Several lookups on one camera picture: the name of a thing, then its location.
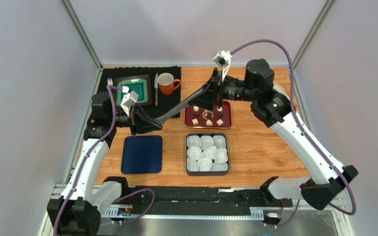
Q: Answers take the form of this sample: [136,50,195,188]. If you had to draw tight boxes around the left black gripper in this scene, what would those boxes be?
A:
[108,103,161,137]

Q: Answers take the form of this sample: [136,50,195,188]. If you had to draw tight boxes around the metal serving tongs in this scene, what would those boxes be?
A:
[154,87,207,126]

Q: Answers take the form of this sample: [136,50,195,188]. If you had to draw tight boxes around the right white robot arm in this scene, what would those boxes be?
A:
[189,59,358,210]

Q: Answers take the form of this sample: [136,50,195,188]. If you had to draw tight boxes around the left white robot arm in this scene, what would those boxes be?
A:
[47,87,155,236]

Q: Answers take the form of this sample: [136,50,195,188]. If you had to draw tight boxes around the white square chocolate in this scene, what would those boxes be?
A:
[192,118,199,126]
[216,119,224,127]

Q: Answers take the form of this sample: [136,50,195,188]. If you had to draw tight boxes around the red lacquer tray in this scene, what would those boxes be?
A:
[184,101,233,129]

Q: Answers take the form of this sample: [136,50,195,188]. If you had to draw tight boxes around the navy box lid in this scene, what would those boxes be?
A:
[121,135,163,175]

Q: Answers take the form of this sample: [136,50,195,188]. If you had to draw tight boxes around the black placemat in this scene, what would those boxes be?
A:
[97,66,181,118]

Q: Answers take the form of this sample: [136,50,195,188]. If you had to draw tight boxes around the green square plate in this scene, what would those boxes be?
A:
[112,75,152,106]

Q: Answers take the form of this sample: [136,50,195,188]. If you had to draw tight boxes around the orange mug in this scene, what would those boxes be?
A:
[157,73,181,96]

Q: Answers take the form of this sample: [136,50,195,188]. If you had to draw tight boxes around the table knife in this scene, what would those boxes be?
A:
[154,73,158,106]

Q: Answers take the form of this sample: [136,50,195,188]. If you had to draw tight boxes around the silver fork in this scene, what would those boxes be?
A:
[107,78,113,87]

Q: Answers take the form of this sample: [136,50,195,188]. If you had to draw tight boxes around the navy box with paper cups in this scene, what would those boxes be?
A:
[186,133,230,177]

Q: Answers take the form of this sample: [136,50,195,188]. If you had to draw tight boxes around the white round plate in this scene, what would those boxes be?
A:
[273,83,290,100]

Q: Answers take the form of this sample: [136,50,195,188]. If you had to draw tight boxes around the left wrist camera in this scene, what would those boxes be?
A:
[120,86,139,117]

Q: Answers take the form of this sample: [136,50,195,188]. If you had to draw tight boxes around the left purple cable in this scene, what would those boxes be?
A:
[52,85,155,236]

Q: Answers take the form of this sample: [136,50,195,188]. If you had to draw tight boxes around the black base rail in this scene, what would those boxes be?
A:
[118,186,293,216]

